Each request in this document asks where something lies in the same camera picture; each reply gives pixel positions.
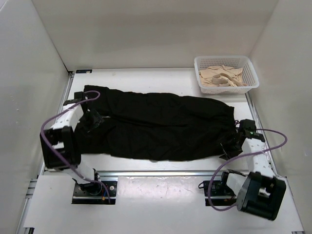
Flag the silver right aluminium rail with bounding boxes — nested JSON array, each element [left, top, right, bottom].
[[245, 92, 278, 174]]

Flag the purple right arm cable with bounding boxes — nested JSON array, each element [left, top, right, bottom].
[[208, 128, 288, 212]]

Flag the beige trousers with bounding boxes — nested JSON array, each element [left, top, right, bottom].
[[199, 65, 247, 87]]

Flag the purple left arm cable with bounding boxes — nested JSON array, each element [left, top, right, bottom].
[[40, 90, 111, 204]]

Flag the silver left aluminium rail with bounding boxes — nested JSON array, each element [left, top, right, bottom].
[[58, 71, 75, 111]]

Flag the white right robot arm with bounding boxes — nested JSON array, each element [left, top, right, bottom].
[[219, 119, 286, 221]]

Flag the white plastic basket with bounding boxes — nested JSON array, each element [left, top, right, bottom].
[[194, 56, 259, 95]]

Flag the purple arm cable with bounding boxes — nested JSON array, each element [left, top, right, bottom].
[[208, 128, 288, 212], [40, 90, 111, 204]]

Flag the small black label plate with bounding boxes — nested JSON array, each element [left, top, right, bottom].
[[76, 69, 93, 74]]

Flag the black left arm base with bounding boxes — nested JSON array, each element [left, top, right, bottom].
[[72, 177, 118, 205]]

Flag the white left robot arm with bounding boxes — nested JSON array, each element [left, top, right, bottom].
[[39, 91, 104, 195]]

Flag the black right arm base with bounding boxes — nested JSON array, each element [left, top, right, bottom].
[[198, 180, 236, 207]]

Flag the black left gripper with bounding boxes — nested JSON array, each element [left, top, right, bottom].
[[77, 108, 106, 138]]

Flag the silver aluminium rail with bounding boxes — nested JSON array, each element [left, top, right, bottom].
[[98, 170, 214, 177], [58, 71, 75, 111], [245, 92, 278, 174]]

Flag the black trousers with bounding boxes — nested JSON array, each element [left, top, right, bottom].
[[74, 85, 236, 161]]

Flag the silver front aluminium rail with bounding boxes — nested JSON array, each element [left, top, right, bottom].
[[98, 170, 214, 177]]

